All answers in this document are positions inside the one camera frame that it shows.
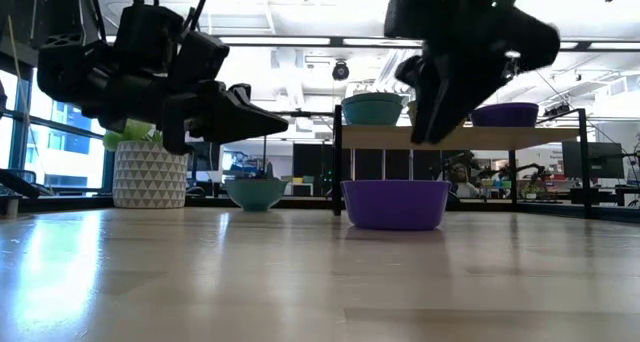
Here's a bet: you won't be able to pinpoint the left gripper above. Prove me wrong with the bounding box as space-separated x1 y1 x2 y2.
84 0 290 156

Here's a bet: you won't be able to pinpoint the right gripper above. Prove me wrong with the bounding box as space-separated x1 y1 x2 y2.
394 0 561 144

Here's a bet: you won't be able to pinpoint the person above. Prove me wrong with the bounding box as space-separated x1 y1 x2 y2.
447 162 481 199

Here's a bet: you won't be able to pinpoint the black cabinet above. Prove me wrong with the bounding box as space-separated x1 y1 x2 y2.
292 142 334 197

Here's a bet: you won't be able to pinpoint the potted plant in patterned pot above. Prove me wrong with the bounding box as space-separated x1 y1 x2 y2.
102 119 190 210

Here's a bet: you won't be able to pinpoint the black background workstation frame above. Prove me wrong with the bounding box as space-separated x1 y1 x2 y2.
262 110 335 181

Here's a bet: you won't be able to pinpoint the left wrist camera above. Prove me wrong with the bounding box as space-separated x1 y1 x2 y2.
172 30 231 91

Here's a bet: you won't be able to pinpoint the wooden shelf with black frame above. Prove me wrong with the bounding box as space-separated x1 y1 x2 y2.
332 104 591 218

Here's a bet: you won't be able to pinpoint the black aluminium table frame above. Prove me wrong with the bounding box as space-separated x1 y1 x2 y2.
0 34 640 224

